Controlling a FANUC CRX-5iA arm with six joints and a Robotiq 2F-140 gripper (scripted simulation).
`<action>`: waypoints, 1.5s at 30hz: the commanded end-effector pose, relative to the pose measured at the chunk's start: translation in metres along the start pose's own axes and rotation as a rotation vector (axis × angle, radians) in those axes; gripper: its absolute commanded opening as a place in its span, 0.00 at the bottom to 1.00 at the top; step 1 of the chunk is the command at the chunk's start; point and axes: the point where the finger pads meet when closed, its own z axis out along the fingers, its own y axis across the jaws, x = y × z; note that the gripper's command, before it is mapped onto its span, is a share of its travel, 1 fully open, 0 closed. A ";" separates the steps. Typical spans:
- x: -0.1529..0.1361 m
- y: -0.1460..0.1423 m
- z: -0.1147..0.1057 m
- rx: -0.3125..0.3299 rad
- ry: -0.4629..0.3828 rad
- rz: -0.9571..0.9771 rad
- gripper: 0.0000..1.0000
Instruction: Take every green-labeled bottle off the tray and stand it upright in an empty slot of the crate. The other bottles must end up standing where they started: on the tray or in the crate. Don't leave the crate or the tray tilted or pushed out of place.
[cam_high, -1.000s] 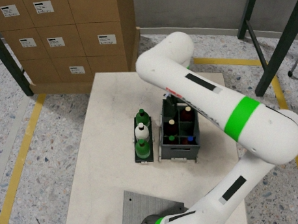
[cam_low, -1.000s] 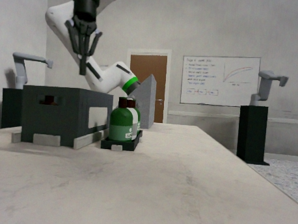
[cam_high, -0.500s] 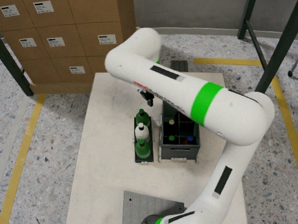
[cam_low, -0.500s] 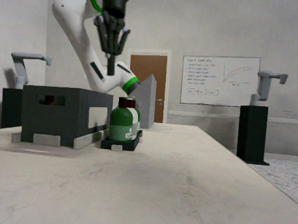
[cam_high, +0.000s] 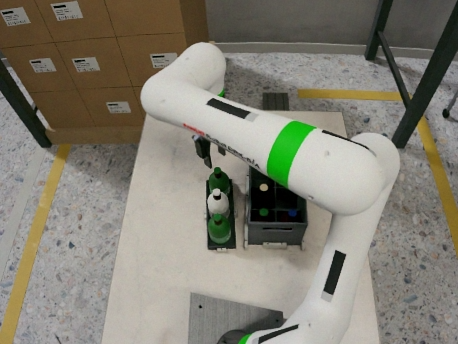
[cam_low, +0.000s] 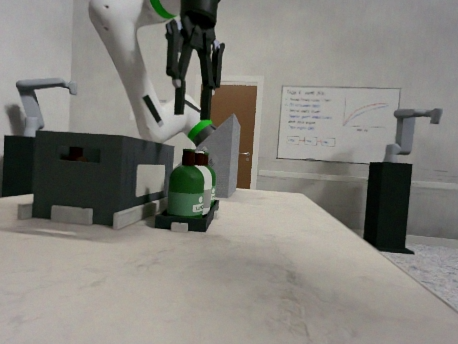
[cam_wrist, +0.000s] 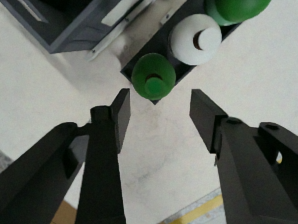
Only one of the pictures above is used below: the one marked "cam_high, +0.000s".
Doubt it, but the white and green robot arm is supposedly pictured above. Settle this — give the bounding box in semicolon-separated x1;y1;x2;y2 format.
141;43;400;344

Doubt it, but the white bottle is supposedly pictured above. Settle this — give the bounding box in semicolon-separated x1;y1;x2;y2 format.
207;189;230;218

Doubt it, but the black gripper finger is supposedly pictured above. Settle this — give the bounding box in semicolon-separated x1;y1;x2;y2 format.
192;135;212;169
218;146;226;156

